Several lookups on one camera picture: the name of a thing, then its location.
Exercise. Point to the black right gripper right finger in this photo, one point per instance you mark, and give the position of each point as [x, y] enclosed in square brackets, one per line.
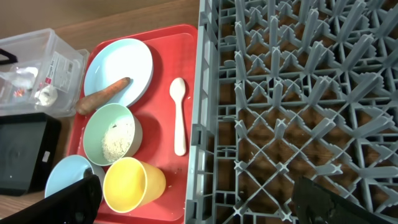
[316, 204]

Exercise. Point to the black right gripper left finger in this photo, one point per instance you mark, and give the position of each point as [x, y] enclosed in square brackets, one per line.
[77, 203]

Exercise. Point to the light blue bowl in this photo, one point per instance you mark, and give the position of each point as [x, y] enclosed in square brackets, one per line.
[69, 170]

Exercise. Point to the yellow plastic cup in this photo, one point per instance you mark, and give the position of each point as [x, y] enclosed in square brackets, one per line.
[130, 183]

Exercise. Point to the white rice pile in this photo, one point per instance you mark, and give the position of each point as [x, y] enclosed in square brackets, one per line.
[117, 140]

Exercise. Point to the mint green bowl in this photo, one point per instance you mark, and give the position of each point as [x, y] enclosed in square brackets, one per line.
[98, 124]

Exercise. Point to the orange carrot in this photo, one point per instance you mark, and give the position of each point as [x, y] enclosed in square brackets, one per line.
[88, 104]

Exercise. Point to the white tissue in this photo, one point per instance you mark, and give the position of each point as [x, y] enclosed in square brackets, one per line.
[25, 78]

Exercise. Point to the red snack wrapper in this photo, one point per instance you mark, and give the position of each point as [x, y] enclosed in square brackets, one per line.
[19, 92]

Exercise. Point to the light blue plate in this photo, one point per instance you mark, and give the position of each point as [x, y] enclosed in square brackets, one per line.
[123, 58]

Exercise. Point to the white plastic spoon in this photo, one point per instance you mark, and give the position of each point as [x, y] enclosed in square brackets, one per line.
[177, 92]

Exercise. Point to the black waste tray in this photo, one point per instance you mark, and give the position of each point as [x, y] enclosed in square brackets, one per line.
[28, 145]

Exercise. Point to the grey dishwasher rack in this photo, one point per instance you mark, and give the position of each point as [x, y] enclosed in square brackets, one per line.
[286, 89]

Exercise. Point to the clear plastic waste bin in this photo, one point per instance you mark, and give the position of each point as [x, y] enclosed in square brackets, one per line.
[59, 65]

